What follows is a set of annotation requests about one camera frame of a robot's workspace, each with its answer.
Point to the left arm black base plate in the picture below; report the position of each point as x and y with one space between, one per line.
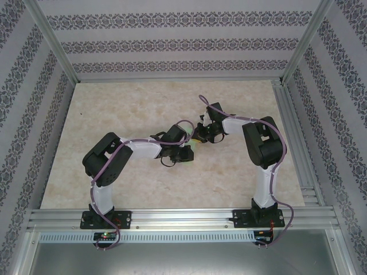
123 219

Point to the aluminium side rail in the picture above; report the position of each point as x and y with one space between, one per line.
286 114

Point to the grey sheet metal panel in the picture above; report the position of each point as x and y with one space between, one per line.
183 260

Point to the aluminium frame post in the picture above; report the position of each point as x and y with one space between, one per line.
306 40
53 40

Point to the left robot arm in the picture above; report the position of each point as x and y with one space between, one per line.
143 146

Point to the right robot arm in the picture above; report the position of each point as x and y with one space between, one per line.
263 149

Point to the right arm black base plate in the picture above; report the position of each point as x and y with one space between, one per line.
239 219

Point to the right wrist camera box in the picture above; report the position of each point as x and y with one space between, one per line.
206 119

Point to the aluminium mounting rail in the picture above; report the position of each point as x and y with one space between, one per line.
183 219

